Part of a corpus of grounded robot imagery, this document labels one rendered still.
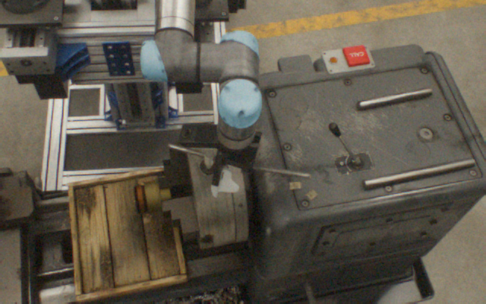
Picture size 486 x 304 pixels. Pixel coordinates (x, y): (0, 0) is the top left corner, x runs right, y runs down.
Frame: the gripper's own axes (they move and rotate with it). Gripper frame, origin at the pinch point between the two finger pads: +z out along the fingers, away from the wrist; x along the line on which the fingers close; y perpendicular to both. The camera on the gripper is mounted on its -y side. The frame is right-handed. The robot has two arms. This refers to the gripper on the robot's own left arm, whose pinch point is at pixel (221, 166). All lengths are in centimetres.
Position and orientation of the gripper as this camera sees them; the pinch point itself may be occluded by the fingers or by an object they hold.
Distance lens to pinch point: 131.7
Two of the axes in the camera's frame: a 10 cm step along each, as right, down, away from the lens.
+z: -0.8, 4.0, 9.1
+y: 9.6, 2.7, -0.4
